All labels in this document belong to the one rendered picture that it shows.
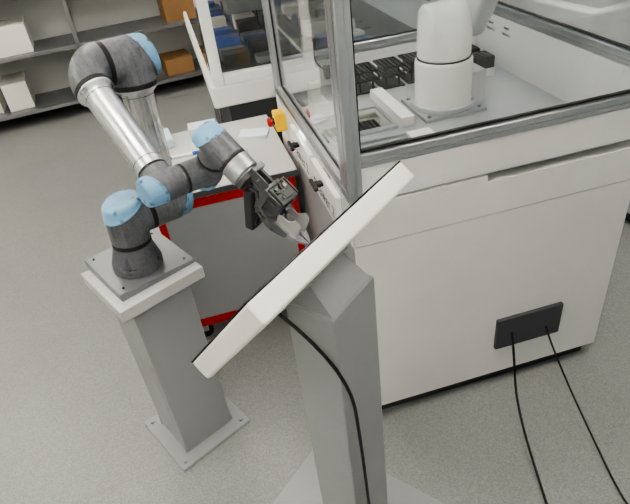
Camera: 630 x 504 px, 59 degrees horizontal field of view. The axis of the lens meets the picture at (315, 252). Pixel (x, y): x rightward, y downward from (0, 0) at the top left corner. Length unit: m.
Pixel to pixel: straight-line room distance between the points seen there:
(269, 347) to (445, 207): 1.16
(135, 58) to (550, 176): 1.23
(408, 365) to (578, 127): 0.95
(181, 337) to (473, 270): 0.98
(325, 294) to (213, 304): 1.44
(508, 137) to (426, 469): 1.13
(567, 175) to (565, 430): 0.92
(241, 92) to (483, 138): 1.46
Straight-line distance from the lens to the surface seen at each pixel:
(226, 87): 2.77
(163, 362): 1.90
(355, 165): 1.50
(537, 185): 1.83
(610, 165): 1.96
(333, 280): 1.12
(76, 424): 2.53
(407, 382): 2.12
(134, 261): 1.72
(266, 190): 1.25
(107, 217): 1.67
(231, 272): 2.40
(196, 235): 2.28
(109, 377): 2.64
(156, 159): 1.37
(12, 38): 5.62
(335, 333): 1.10
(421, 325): 1.94
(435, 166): 1.61
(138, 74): 1.59
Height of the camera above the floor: 1.75
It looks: 36 degrees down
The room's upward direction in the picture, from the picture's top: 8 degrees counter-clockwise
